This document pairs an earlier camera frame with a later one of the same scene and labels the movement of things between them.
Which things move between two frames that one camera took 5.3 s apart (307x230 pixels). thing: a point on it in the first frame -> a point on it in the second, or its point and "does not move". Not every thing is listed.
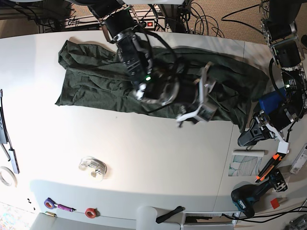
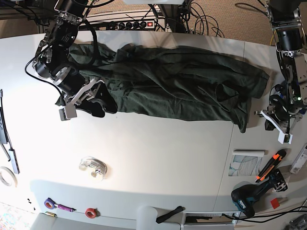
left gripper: (206, 110) -> (77, 92)
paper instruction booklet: (245, 163) does not move
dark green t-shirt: (94, 72) does not move
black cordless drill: (243, 197) does not move
